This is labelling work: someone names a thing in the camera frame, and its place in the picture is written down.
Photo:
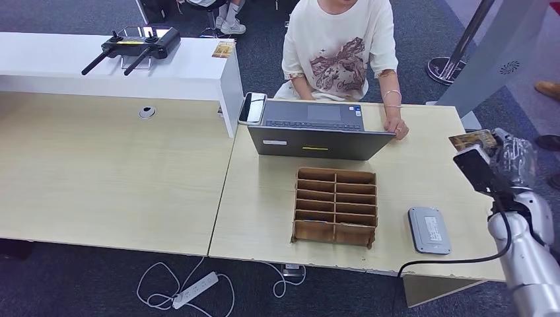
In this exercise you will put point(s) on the black remote controller with antennas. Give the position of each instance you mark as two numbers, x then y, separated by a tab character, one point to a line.
144	43

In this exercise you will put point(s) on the yellow-brown hotel card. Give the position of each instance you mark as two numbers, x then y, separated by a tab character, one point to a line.
470	140
223	49

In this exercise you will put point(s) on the person's left forearm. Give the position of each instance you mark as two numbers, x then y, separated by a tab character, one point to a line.
390	83

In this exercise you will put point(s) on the grey card reader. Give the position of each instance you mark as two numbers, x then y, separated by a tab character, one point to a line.
428	231

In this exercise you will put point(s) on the grey laptop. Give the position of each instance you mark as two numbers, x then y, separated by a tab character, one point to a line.
319	146

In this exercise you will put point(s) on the person's left hand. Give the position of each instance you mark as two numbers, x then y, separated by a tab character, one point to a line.
396	127

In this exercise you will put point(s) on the person's right forearm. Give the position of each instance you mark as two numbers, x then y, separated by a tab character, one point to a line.
302	85

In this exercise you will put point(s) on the brown cardboard compartment organizer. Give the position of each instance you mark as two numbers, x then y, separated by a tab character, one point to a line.
334	205

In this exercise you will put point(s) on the black cabinet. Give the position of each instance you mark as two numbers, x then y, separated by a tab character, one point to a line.
155	11

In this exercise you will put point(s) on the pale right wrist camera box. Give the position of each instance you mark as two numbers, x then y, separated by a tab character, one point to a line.
474	168

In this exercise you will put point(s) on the white reception counter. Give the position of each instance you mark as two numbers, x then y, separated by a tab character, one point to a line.
188	73

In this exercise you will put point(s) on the black desk foot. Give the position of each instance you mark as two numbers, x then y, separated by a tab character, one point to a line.
13	250

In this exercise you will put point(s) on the black smartphone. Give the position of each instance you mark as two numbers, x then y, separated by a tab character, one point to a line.
252	108

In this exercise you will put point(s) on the wooden desk leg panel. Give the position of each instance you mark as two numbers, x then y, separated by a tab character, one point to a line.
424	291

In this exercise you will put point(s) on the white power strip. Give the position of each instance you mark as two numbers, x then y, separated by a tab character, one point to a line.
194	290

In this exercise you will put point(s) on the metal stanchion post with base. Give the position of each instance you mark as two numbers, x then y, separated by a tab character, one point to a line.
442	70

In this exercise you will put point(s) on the black office chair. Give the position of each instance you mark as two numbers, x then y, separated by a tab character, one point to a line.
210	5

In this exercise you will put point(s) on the grey standing kiosk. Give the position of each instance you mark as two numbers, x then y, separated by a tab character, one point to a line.
498	52

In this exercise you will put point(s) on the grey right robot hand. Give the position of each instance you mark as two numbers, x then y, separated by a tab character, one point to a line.
516	159

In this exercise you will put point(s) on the grey power adapter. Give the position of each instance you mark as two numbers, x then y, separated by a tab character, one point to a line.
292	271

